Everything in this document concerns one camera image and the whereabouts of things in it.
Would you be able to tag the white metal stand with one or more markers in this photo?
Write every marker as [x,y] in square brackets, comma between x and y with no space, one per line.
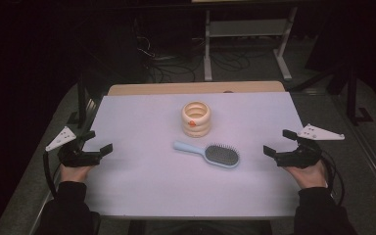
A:
[248,28]

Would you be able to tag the person's right hand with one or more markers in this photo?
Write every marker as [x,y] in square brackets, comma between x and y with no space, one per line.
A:
[308,176]

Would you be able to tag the cream ribbed round container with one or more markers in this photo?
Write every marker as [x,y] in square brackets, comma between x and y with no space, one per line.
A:
[196,119]

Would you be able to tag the black metal stand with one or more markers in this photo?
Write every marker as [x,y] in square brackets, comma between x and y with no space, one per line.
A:
[82,104]
[352,101]

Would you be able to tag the person's left hand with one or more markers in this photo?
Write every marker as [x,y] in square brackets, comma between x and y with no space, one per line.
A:
[74,173]

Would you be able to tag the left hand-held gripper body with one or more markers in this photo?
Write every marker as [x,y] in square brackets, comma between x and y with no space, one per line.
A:
[78,157]

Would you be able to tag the white table sheet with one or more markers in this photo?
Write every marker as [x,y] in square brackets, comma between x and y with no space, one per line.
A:
[150,182]

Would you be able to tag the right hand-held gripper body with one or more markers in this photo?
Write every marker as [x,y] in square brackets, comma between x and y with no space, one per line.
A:
[298,156]

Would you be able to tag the light blue hairbrush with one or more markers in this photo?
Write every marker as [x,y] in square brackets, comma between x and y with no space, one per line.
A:
[222,156]

